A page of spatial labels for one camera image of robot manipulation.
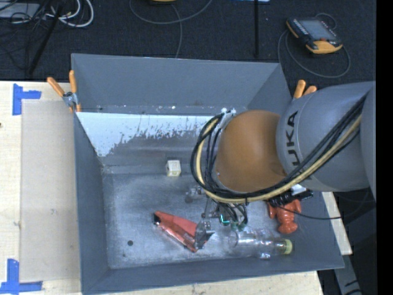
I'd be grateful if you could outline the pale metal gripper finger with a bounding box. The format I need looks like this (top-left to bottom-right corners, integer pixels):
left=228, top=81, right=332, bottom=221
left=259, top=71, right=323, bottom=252
left=195, top=219, right=207, bottom=250
left=204, top=220, right=216, bottom=243

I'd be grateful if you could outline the red flat packet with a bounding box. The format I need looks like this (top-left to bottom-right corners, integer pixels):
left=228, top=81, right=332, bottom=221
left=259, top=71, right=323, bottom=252
left=153, top=210, right=200, bottom=253

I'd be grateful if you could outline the small clear glass thing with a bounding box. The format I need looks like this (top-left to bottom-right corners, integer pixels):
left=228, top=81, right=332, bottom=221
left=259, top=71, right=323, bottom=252
left=185, top=186, right=204, bottom=204

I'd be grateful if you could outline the clear plastic bottle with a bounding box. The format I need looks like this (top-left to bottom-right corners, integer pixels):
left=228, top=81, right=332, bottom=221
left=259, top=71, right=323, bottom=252
left=227, top=228, right=294, bottom=260

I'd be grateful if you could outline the grey metal bin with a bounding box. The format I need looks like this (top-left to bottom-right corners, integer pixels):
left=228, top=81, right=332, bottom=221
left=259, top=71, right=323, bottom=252
left=70, top=53, right=346, bottom=295

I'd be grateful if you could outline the small cream cube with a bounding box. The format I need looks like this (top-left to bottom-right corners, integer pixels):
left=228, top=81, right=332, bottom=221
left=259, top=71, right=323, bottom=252
left=165, top=160, right=182, bottom=178

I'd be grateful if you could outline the orange toy lobster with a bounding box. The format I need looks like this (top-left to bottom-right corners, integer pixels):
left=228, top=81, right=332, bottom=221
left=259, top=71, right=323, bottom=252
left=266, top=199, right=303, bottom=235

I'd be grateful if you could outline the pale wood flat board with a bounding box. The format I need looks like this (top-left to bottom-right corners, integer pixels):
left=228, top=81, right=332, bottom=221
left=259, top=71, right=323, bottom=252
left=19, top=98, right=81, bottom=283

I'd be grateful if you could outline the black cylinder on white bracket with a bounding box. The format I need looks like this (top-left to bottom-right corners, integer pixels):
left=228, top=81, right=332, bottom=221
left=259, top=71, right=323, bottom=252
left=269, top=184, right=314, bottom=208

